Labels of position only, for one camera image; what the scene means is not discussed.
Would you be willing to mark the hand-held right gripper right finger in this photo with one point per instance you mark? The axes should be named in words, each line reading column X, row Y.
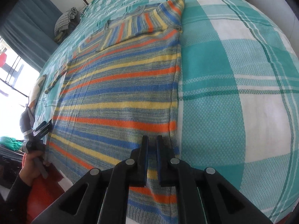
column 160, row 163

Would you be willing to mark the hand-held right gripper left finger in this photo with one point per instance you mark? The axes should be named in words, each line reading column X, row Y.
column 145, row 161

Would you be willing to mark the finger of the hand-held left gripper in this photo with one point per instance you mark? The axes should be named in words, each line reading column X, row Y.
column 43, row 124
column 44, row 131

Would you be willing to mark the striped knit sweater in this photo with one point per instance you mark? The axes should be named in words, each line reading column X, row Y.
column 116, row 86

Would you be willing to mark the person's left forearm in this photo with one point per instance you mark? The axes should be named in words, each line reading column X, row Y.
column 16, row 191

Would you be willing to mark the person's left hand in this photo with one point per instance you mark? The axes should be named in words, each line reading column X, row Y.
column 28, row 170

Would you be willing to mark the green cloth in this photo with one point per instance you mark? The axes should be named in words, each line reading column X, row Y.
column 10, row 142

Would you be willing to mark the patterned pillow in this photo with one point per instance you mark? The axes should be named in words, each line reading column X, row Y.
column 37, row 91

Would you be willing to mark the black window grille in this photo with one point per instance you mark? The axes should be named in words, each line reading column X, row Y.
column 14, row 72

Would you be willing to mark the red hanging object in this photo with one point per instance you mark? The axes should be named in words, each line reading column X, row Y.
column 2, row 60

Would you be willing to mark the teal checked bedspread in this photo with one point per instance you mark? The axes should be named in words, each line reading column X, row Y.
column 233, row 98

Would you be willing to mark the teal curtain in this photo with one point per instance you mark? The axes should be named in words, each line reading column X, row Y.
column 28, row 23

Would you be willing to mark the checked cloth pile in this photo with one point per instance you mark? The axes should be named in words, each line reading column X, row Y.
column 65, row 19

